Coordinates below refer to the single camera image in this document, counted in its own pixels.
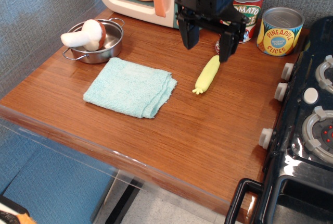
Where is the orange plush object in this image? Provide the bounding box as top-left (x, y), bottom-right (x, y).
top-left (1, 211), bottom-right (37, 224)

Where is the pineapple slices can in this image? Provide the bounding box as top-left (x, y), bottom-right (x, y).
top-left (257, 7), bottom-right (305, 57)

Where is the light blue folded cloth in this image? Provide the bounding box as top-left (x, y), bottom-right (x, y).
top-left (83, 57), bottom-right (177, 119)

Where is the small steel pot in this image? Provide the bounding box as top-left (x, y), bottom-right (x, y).
top-left (62, 18), bottom-right (125, 64)

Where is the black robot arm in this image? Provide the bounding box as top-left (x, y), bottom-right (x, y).
top-left (175, 0), bottom-right (249, 63)

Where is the black toy stove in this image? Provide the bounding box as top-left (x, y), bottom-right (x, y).
top-left (225, 16), bottom-right (332, 223)

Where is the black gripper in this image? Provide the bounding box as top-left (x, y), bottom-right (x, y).
top-left (175, 0), bottom-right (249, 63)

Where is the spoon with yellow-green handle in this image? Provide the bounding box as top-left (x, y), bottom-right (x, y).
top-left (192, 41), bottom-right (220, 95)

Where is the white and brown plush mushroom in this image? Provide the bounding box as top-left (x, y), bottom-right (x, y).
top-left (60, 19), bottom-right (106, 52)

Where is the tomato sauce can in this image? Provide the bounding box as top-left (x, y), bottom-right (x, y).
top-left (215, 0), bottom-right (265, 53)

